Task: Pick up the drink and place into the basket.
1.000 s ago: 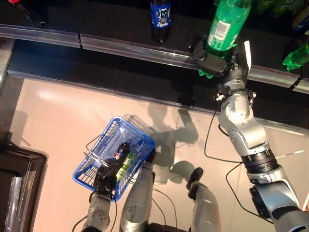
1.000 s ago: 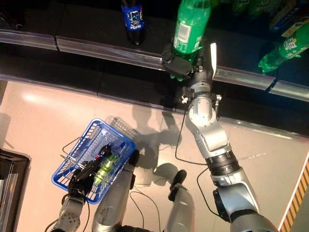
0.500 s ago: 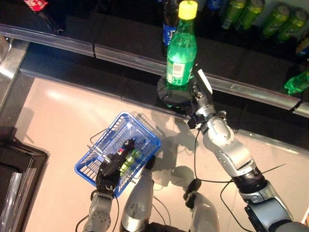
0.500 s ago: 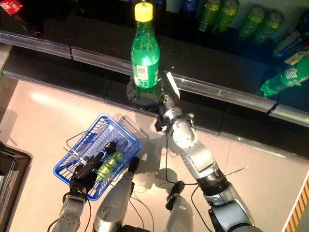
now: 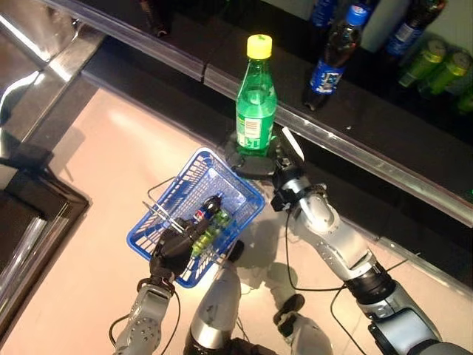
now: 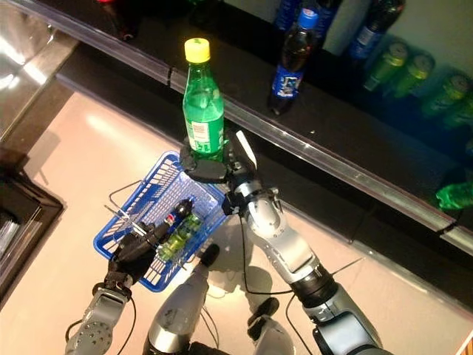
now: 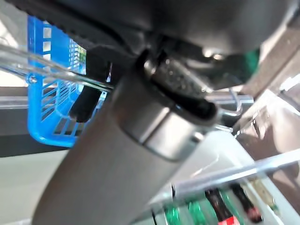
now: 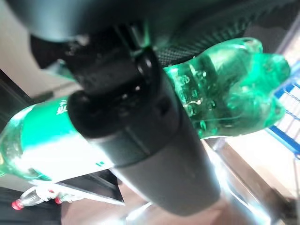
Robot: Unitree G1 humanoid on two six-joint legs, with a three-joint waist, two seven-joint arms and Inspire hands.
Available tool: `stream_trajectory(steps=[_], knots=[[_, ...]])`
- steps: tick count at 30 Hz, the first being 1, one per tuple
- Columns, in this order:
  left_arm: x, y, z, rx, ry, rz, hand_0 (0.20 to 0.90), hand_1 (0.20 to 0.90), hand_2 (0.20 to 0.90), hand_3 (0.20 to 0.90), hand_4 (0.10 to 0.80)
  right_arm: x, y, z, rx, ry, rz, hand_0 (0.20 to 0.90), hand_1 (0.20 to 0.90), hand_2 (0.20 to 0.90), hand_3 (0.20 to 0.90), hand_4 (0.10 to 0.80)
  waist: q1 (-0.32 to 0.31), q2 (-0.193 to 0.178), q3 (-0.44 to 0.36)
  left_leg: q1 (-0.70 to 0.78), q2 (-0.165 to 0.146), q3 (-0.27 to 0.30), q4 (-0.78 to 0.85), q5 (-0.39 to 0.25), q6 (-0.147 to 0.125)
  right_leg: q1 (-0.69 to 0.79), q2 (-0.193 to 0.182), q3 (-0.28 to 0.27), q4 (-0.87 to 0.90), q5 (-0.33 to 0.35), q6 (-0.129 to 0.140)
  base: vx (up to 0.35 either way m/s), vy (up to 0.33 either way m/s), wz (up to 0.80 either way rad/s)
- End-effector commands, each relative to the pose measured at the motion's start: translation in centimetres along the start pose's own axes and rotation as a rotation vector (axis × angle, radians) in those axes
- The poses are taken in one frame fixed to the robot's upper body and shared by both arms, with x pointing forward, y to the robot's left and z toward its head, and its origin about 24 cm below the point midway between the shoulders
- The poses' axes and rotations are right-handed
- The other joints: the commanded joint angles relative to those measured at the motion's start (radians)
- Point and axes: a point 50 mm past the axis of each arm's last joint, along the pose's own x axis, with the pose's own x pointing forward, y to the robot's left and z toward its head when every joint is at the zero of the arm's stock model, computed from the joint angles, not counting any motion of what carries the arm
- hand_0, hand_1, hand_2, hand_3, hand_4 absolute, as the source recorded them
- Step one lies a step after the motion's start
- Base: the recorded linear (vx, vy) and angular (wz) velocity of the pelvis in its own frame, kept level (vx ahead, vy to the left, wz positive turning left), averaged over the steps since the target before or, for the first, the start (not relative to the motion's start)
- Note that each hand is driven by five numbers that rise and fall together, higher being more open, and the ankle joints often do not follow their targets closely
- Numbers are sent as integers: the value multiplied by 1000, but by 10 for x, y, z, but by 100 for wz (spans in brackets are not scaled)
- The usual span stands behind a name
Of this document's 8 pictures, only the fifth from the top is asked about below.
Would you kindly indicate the dark robot left hand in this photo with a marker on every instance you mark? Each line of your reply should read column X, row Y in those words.
column 173, row 251

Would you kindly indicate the dark robot right hand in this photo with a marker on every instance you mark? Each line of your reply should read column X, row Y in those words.
column 255, row 168

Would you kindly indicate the blue plastic shopping basket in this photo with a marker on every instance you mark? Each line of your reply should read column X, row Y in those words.
column 205, row 152

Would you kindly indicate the Pepsi cola bottle blue cap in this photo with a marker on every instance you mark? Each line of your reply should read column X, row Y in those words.
column 406, row 33
column 323, row 13
column 208, row 207
column 325, row 77

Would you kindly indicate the green Sprite bottle yellow cap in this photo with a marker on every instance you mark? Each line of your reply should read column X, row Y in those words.
column 207, row 240
column 255, row 111

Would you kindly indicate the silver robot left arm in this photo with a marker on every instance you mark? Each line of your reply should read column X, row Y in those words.
column 148, row 321

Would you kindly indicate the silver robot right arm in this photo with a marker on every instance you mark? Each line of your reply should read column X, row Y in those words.
column 325, row 222

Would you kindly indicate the silver robot left leg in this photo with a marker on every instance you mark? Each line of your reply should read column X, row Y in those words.
column 218, row 296

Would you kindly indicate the silver robot leg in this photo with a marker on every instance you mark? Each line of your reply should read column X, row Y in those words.
column 218, row 296
column 303, row 329

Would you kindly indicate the black framed floor stand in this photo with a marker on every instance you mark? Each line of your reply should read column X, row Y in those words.
column 55, row 192

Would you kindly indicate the silver robot right leg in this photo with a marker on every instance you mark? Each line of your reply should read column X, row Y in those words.
column 303, row 329

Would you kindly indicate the Coca-Cola bottle red cap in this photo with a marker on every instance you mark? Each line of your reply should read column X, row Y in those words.
column 155, row 18

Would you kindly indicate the black glossy floor plinth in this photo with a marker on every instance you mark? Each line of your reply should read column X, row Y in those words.
column 44, row 111

